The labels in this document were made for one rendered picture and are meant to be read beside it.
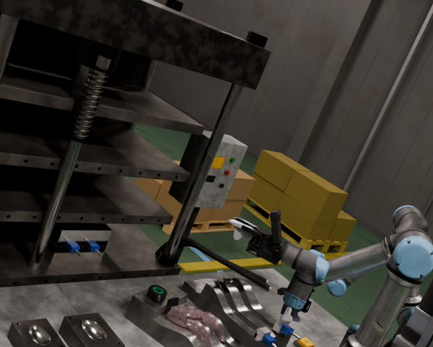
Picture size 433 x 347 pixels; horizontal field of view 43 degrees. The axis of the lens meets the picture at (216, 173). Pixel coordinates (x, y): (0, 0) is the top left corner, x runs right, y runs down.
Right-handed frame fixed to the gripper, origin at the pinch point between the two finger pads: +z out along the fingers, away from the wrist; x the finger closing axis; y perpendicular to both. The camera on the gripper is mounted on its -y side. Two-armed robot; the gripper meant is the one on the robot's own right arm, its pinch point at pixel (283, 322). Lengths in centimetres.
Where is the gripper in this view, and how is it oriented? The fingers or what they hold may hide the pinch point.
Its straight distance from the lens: 257.6
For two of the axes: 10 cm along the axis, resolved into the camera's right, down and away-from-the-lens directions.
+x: 6.3, 2.1, 7.5
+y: 6.8, 3.1, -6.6
